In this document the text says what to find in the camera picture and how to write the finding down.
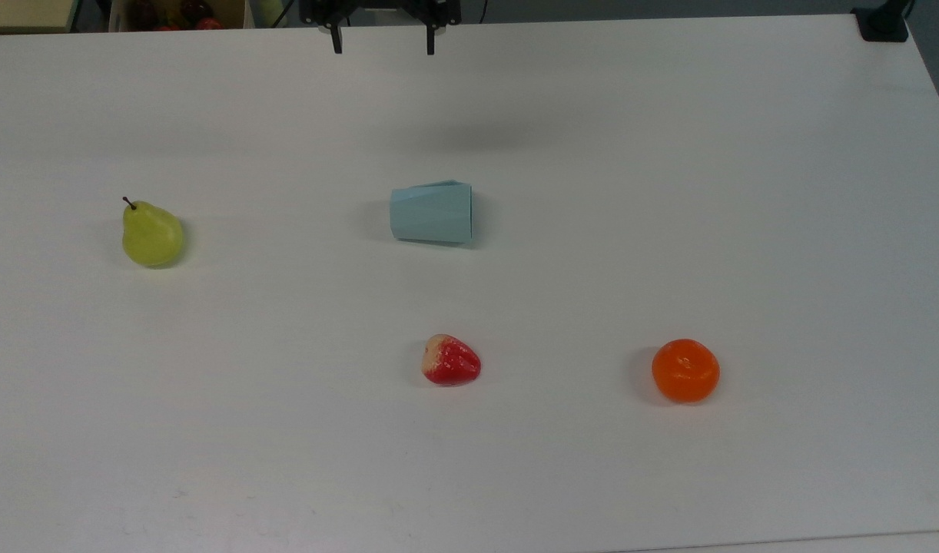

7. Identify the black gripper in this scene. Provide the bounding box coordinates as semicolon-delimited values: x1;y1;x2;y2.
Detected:
298;0;463;56

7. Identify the light blue faceted mug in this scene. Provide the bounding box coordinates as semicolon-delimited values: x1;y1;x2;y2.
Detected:
390;180;473;247

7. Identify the cardboard box of fruit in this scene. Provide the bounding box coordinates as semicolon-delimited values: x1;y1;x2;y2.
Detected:
107;0;249;32

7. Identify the green pear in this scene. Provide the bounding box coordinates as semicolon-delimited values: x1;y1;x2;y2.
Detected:
121;197;185;269

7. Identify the red and cream apple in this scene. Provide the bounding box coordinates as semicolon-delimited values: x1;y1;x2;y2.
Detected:
422;333;483;387

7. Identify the wooden furniture piece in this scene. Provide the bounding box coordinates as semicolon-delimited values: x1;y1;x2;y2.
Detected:
0;0;81;35

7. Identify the orange mandarin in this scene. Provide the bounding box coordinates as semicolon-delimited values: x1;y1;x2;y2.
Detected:
652;338;722;405

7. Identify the black clamp stand base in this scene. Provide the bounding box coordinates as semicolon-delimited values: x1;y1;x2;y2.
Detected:
852;0;916;43

